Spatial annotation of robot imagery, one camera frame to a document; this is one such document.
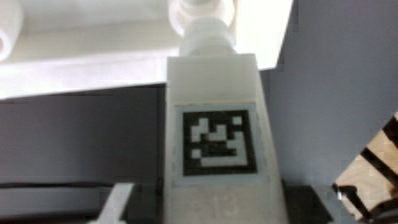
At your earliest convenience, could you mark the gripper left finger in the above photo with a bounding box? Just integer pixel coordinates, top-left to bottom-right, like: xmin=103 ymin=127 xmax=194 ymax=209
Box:
xmin=87 ymin=183 xmax=135 ymax=224

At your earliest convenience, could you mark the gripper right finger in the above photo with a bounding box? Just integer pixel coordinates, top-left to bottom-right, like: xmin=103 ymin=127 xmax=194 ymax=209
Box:
xmin=283 ymin=181 xmax=363 ymax=224

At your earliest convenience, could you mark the white leg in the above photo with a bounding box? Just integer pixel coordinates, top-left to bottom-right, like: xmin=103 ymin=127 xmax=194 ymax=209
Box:
xmin=164 ymin=18 xmax=290 ymax=224

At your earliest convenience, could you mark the white square table top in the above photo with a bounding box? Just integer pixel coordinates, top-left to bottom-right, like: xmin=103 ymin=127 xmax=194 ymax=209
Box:
xmin=0 ymin=0 xmax=295 ymax=100

